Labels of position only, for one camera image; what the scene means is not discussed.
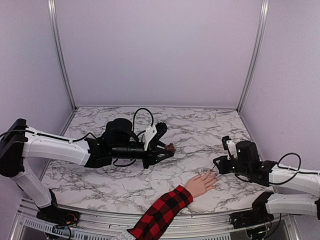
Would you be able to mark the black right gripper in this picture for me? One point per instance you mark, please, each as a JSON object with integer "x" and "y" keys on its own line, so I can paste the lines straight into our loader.
{"x": 222, "y": 169}

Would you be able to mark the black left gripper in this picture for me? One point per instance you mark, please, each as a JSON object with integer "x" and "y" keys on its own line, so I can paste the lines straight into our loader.
{"x": 152, "y": 154}

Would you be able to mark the red glitter nail polish bottle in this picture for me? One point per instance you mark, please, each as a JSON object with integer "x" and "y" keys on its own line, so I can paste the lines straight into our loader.
{"x": 170, "y": 147}

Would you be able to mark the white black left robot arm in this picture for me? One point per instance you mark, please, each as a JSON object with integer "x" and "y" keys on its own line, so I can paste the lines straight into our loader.
{"x": 117, "y": 142}

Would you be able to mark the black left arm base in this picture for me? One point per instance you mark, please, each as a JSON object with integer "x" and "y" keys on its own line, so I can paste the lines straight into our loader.
{"x": 60, "y": 216}

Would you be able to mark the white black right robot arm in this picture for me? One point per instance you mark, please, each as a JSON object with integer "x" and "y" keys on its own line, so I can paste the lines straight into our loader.
{"x": 243, "y": 161}

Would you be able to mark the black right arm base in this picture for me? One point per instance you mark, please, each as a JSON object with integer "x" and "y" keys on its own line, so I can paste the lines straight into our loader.
{"x": 256, "y": 215}

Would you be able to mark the red black plaid sleeve forearm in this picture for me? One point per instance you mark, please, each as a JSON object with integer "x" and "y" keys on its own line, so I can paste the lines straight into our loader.
{"x": 153, "y": 224}

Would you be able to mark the person's bare hand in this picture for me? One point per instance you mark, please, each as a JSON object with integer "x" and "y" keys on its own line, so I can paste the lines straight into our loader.
{"x": 201, "y": 184}

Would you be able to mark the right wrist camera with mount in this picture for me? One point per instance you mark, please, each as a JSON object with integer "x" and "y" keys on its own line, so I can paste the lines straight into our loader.
{"x": 230, "y": 147}

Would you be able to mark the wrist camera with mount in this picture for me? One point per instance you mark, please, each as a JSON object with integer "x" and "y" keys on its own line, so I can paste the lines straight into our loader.
{"x": 230, "y": 147}
{"x": 153, "y": 133}

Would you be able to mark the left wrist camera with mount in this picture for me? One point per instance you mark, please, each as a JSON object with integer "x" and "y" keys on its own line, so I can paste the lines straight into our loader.
{"x": 153, "y": 133}

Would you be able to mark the aluminium right rear frame post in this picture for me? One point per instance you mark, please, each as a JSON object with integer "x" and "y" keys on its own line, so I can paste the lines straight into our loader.
{"x": 261, "y": 27}

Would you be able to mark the aluminium frame post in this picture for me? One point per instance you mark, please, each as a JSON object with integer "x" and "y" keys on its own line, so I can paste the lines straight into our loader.
{"x": 261, "y": 27}
{"x": 59, "y": 52}

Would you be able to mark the aluminium left rear frame post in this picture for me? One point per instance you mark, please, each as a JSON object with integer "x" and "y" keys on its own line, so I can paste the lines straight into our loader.
{"x": 59, "y": 52}

